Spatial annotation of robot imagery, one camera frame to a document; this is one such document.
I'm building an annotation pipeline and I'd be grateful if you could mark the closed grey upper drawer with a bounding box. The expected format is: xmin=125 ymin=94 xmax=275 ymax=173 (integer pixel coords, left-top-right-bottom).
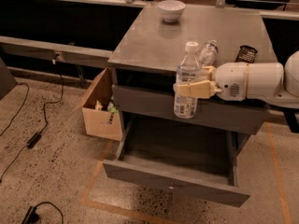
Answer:
xmin=112 ymin=85 xmax=269 ymax=134

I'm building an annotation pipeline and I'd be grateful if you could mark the lying clear plastic bottle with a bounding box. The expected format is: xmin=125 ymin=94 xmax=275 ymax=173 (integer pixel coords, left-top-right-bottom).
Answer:
xmin=197 ymin=40 xmax=219 ymax=66

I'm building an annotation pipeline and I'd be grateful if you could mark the open grey middle drawer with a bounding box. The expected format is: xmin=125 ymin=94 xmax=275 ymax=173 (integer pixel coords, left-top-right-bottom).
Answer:
xmin=104 ymin=116 xmax=249 ymax=207

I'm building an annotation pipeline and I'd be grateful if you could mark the clear plastic bottle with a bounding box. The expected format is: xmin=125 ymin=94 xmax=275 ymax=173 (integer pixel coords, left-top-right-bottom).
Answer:
xmin=197 ymin=40 xmax=219 ymax=66
xmin=174 ymin=41 xmax=202 ymax=119

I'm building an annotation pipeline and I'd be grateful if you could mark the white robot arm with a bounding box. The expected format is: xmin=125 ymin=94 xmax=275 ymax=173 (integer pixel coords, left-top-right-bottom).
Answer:
xmin=174 ymin=52 xmax=299 ymax=109

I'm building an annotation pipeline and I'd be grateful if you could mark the black plug with cable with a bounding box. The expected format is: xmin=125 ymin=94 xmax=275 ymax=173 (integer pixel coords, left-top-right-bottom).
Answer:
xmin=21 ymin=201 xmax=64 ymax=224

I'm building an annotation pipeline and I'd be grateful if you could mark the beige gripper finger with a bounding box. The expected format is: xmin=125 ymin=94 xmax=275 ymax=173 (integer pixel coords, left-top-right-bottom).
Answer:
xmin=173 ymin=79 xmax=219 ymax=99
xmin=202 ymin=66 xmax=216 ymax=81

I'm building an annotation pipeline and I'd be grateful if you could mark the white ceramic bowl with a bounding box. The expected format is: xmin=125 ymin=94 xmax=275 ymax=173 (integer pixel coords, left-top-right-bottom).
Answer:
xmin=158 ymin=0 xmax=186 ymax=22

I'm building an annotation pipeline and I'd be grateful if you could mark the black power adapter with cable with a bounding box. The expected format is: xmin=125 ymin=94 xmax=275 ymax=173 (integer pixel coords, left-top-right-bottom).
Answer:
xmin=0 ymin=51 xmax=65 ymax=184

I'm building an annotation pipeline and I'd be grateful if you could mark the cardboard box with items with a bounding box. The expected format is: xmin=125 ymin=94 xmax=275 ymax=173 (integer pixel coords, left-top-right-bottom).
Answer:
xmin=74 ymin=68 xmax=122 ymax=141

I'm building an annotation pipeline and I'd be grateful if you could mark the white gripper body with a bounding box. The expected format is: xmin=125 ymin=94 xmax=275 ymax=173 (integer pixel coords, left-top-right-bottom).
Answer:
xmin=215 ymin=63 xmax=248 ymax=101

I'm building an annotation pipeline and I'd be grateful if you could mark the grey drawer cabinet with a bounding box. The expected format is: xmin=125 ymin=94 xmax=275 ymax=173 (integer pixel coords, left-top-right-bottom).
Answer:
xmin=104 ymin=5 xmax=277 ymax=207

